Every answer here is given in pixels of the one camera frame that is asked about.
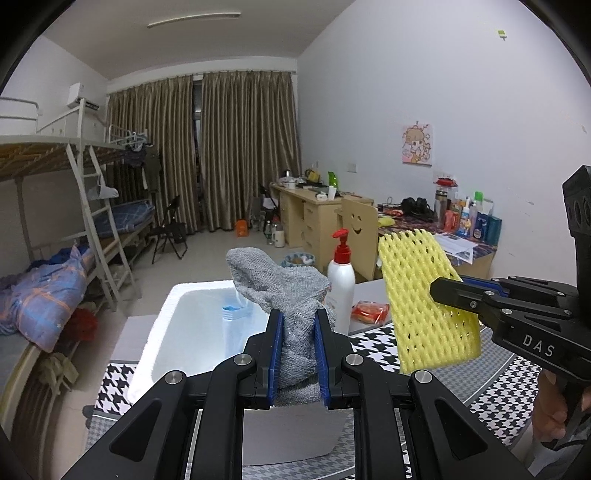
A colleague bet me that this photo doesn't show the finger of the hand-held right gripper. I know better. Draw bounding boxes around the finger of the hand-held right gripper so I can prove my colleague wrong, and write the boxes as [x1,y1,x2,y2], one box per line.
[459,275,580,321]
[429,276,573,370]

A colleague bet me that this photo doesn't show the red cloth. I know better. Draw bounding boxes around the red cloth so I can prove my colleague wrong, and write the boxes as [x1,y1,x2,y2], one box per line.
[69,307,99,342]

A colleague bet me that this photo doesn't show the blue plaid blanket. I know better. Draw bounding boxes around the blue plaid blanket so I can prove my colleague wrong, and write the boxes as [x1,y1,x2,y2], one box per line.
[0,244,100,352]

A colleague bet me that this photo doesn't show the white pump bottle red cap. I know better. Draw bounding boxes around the white pump bottle red cap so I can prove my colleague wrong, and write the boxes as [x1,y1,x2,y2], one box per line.
[327,229,356,337]

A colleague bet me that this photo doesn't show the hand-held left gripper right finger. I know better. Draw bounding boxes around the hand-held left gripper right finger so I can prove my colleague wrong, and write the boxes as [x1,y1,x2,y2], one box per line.
[314,308,532,480]

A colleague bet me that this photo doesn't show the wooden chair with smiley cutout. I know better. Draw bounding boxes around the wooden chair with smiley cutout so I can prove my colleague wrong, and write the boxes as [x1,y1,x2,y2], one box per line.
[341,198,379,281]

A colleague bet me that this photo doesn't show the wooden desk with drawers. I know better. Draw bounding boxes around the wooden desk with drawers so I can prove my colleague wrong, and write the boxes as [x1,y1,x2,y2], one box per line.
[269,182,375,282]

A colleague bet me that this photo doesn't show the black headphones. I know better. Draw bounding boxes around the black headphones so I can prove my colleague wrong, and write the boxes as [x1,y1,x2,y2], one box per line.
[401,197,435,217]

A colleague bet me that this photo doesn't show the beige cloth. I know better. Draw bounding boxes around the beige cloth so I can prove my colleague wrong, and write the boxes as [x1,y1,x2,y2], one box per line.
[39,353,79,393]

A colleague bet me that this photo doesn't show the brown curtain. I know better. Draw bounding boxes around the brown curtain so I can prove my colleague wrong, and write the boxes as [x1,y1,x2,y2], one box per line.
[201,69,301,232]
[107,76,195,236]

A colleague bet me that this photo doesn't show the ceiling tube light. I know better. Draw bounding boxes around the ceiling tube light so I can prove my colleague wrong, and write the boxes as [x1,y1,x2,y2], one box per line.
[148,13,242,29]

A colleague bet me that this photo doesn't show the red snack packet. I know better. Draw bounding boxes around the red snack packet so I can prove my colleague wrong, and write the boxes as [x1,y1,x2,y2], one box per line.
[351,300,391,326]

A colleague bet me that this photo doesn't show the person's right forearm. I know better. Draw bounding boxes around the person's right forearm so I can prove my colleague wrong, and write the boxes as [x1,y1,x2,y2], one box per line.
[524,425,591,480]

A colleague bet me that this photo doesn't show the cartoon wall poster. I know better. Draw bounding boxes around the cartoon wall poster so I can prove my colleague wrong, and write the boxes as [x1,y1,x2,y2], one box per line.
[402,122,435,165]

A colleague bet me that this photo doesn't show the dark hanging clothes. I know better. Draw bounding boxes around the dark hanging clothes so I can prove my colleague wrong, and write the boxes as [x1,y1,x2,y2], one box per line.
[122,143,162,192]

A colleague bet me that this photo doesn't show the white metal bunk bed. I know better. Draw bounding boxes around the white metal bunk bed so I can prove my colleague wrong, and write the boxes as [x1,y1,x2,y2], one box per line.
[0,97,158,398]

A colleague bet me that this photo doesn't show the person's right hand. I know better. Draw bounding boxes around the person's right hand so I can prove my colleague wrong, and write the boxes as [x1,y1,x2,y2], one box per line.
[533,369,568,446]

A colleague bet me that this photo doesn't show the grey sock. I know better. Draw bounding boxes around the grey sock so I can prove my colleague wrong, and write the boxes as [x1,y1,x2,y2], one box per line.
[226,247,333,407]

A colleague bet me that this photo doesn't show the group of toiletry bottles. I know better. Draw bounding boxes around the group of toiletry bottles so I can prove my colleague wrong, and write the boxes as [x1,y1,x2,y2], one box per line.
[433,173,503,245]

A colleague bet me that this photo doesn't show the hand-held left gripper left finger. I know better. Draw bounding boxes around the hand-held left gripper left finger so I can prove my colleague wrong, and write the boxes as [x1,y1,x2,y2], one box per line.
[62,309,284,480]

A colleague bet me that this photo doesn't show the houndstooth tablecloth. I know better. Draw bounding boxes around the houndstooth tablecloth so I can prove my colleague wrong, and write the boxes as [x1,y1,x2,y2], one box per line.
[83,277,573,480]

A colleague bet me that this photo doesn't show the white air conditioner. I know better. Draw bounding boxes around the white air conditioner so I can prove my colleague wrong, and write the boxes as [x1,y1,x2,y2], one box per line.
[67,83,101,110]

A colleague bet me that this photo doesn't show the white foam box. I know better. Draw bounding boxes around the white foam box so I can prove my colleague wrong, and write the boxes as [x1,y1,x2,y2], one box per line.
[127,279,352,468]

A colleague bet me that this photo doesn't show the white hanging garment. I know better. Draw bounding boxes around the white hanging garment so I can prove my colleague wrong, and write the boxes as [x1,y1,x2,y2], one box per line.
[85,182,120,200]

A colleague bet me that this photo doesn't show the yellow foam net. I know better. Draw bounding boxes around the yellow foam net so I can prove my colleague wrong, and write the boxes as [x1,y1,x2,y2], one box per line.
[378,229,482,374]

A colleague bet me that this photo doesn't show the white bunk bed ladder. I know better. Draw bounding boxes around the white bunk bed ladder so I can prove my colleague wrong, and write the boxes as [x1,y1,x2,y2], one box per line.
[65,143,141,315]

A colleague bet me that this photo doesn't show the black folding chair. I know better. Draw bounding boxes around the black folding chair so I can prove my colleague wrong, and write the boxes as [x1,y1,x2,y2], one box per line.
[148,196,189,264]

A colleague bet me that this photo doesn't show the blue plaid mattress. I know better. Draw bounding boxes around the blue plaid mattress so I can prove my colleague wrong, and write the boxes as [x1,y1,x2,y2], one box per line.
[111,200,155,232]

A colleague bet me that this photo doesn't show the blue face mask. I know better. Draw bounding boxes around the blue face mask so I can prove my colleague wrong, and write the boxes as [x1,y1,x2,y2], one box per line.
[222,302,252,321]

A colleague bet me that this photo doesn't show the printed paper sheets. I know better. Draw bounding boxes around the printed paper sheets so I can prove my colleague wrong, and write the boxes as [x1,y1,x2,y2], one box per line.
[434,232,478,265]

